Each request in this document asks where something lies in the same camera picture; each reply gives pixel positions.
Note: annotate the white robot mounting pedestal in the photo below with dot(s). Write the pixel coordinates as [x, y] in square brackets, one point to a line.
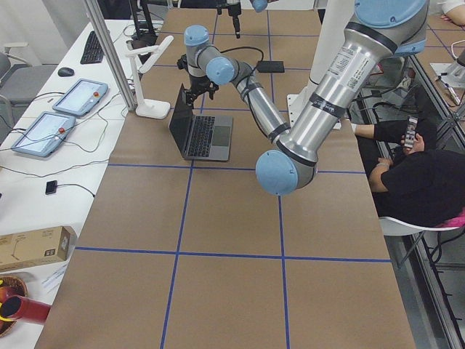
[319, 72]

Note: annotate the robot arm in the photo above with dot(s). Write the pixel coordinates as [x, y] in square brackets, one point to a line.
[257, 5]
[373, 31]

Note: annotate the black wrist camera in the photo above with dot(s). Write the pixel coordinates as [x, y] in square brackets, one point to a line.
[182, 63]

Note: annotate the seated person in black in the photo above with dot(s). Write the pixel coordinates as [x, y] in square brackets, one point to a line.
[422, 185]

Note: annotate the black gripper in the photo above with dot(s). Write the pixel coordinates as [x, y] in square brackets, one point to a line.
[199, 82]
[235, 14]

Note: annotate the red cylinder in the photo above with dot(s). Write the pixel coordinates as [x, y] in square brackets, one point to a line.
[20, 308]

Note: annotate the black mouse pad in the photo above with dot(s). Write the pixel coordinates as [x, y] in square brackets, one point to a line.
[270, 66]

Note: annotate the brown cardboard box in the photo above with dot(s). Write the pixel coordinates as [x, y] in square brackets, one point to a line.
[35, 247]

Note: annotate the lower teach pendant tablet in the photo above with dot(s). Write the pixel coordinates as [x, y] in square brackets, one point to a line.
[45, 135]

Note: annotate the teach pendant tablet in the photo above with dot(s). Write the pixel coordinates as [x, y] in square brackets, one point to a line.
[45, 135]
[81, 97]

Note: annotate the white desk lamp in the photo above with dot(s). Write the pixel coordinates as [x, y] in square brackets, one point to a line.
[142, 60]

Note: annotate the silver laptop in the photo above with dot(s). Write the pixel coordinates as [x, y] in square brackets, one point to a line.
[200, 137]

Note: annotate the white chair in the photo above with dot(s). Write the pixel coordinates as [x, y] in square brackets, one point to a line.
[393, 227]

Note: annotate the smartphone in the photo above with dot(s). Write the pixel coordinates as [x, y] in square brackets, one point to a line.
[410, 132]

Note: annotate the small black device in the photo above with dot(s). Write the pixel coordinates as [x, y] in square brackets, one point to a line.
[51, 187]

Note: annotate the black keyboard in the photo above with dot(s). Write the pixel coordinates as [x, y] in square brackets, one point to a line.
[93, 52]

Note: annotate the aluminium frame post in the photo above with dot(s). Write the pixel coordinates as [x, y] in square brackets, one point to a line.
[103, 34]

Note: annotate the upper teach pendant tablet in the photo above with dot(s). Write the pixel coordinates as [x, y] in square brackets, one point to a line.
[81, 97]

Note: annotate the wicker basket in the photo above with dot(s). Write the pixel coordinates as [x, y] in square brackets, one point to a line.
[10, 285]

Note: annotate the black desk mouse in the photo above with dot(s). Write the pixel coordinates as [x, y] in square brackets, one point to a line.
[65, 72]

